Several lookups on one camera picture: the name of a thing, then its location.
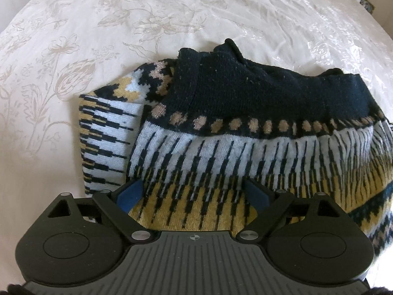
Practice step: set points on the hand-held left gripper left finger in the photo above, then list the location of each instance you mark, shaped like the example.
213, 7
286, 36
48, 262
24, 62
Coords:
130, 195

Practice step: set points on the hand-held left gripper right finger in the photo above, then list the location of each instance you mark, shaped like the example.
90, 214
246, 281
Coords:
256, 193

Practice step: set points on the navy yellow patterned knit sweater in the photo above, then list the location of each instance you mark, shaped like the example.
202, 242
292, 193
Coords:
245, 113

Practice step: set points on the white floral bedspread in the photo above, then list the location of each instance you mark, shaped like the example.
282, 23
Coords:
153, 15

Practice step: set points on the dark picture frame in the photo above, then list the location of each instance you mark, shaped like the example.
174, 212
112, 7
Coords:
367, 5

